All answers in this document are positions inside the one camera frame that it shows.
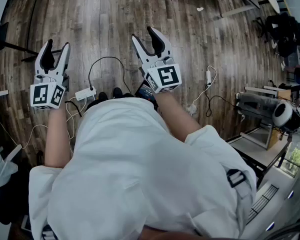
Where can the person's left shoe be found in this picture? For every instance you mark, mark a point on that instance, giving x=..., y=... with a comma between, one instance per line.
x=102, y=96

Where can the person's white shirt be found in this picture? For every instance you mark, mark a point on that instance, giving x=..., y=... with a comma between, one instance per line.
x=130, y=159

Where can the person's left forearm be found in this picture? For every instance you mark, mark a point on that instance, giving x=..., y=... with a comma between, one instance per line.
x=57, y=139

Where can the black display device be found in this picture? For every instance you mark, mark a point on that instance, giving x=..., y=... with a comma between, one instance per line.
x=145, y=94

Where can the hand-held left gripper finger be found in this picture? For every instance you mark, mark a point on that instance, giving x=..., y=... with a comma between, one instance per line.
x=41, y=62
x=63, y=59

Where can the grey machine housing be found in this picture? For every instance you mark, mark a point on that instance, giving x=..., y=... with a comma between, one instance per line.
x=257, y=104

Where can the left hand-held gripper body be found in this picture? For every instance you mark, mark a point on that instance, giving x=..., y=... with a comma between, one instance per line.
x=41, y=95

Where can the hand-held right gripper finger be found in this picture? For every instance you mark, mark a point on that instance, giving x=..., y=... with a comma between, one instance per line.
x=158, y=44
x=140, y=49

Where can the slim white power strip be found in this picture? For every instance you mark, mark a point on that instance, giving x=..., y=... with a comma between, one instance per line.
x=208, y=77

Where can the floor vent grille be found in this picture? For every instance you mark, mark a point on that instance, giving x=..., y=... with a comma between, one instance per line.
x=263, y=201

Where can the person's shoe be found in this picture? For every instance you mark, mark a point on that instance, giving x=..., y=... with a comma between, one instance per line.
x=117, y=92
x=102, y=96

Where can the white frame wooden desk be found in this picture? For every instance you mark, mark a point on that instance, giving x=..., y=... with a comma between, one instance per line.
x=273, y=139

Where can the person's right shoe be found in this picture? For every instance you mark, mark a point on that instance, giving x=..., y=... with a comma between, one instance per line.
x=117, y=92

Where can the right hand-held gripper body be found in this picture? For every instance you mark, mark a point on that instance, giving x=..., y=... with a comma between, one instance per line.
x=167, y=76

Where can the person's black trousers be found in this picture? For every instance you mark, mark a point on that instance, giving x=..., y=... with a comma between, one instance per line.
x=92, y=105

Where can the white round device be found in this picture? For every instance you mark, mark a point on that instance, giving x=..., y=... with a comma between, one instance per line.
x=287, y=115

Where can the black office chair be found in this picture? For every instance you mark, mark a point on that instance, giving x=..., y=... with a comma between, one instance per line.
x=5, y=204
x=285, y=31

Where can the white paper scrap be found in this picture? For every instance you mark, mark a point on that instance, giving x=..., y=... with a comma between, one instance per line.
x=200, y=9

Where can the person's right forearm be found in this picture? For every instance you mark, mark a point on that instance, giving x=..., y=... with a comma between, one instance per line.
x=175, y=114

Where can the window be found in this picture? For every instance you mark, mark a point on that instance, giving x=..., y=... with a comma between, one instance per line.
x=296, y=156

